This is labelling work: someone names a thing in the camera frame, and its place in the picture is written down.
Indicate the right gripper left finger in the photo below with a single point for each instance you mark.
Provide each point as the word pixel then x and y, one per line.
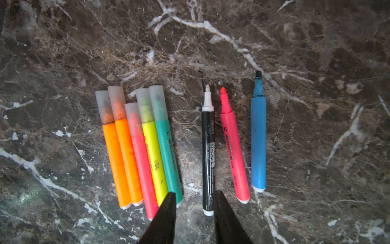
pixel 162 228

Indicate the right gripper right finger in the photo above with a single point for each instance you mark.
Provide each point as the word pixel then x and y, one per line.
pixel 227 226

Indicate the pink highlighter pen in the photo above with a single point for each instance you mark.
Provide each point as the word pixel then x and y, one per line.
pixel 234 149
pixel 142 159

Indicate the black white marker pen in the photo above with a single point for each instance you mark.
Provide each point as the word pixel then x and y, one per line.
pixel 208 152

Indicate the blue highlighter pen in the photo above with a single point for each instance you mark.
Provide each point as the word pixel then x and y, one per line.
pixel 258 135

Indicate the green highlighter pen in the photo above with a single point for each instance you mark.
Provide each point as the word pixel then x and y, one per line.
pixel 166 142

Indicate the orange highlighter pen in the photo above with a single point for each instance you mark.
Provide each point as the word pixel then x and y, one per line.
pixel 117 99
pixel 113 149

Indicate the yellow highlighter pen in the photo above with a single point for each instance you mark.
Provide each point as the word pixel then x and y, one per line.
pixel 152 143

